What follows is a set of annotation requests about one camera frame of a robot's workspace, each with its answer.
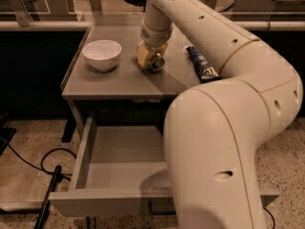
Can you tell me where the black pole on floor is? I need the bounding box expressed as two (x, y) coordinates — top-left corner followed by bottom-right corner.
(34, 165), (62, 229)

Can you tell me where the green 7up soda can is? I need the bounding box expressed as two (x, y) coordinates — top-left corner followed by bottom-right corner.
(148, 55), (165, 72)

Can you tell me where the white ceramic bowl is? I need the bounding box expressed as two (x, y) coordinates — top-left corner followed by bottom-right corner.
(82, 39), (122, 72)

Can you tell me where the grey cabinet with top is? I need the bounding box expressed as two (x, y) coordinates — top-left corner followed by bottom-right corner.
(60, 12), (242, 138)

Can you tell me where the black floor cable left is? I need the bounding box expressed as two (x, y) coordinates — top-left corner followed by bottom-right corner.
(0, 136), (77, 181)

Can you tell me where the black floor cable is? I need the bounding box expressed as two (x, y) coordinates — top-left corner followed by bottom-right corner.
(0, 136), (77, 181)
(262, 207), (276, 229)

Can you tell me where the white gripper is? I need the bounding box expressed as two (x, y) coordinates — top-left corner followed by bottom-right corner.
(137, 21), (173, 69)

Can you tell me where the black floor cable right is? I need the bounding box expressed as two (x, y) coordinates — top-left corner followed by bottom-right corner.
(262, 207), (276, 229)

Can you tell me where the grey horizontal rail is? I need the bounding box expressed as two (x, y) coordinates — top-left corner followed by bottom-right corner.
(0, 21), (91, 31)

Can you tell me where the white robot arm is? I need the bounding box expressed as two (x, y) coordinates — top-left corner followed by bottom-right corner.
(146, 0), (303, 229)

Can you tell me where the open grey top drawer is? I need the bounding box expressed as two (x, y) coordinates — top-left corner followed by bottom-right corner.
(51, 114), (276, 229)

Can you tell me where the blue Kettle chips bag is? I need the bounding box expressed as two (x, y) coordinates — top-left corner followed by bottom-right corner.
(186, 46), (220, 83)

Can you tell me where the black drawer handle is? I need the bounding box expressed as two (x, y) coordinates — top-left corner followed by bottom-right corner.
(148, 201), (176, 216)

